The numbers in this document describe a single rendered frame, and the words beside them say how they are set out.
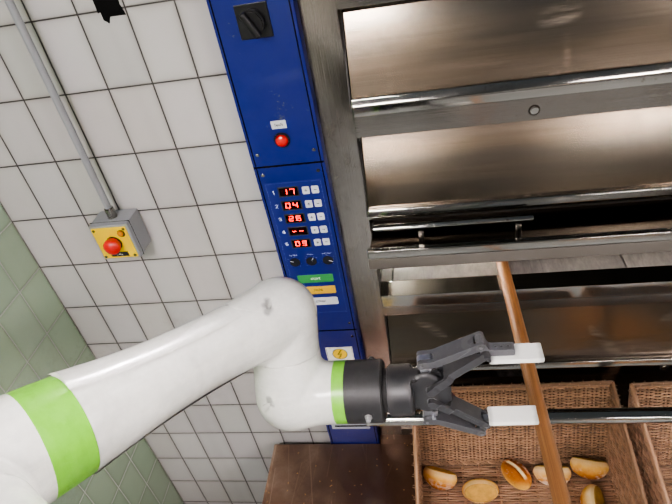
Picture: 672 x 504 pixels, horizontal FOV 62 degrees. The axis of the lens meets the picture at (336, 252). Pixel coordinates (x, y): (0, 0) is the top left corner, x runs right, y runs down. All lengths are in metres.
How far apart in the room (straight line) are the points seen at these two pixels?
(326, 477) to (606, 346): 0.90
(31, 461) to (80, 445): 0.04
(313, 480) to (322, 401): 1.06
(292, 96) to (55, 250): 0.80
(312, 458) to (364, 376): 1.12
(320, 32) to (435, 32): 0.22
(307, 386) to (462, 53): 0.68
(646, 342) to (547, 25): 0.88
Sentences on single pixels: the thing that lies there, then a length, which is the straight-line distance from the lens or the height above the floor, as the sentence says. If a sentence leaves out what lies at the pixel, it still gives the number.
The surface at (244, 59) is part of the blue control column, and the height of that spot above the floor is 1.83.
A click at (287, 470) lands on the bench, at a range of 1.91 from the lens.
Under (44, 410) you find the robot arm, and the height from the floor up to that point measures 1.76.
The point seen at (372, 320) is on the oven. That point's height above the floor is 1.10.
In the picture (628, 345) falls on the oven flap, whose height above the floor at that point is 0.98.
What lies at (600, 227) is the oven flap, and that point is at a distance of 1.31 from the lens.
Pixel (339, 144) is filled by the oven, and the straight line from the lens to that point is 1.22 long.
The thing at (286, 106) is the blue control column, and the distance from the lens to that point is 1.17.
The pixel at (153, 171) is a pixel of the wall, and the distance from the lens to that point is 1.37.
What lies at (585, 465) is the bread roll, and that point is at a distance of 1.81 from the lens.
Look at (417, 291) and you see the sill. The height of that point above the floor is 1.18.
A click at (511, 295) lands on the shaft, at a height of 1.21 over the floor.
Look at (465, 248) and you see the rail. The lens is 1.19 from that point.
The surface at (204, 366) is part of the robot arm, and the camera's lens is 0.70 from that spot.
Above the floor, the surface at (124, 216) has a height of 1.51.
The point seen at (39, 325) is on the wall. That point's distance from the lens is 1.71.
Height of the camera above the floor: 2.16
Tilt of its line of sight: 37 degrees down
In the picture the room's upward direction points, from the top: 11 degrees counter-clockwise
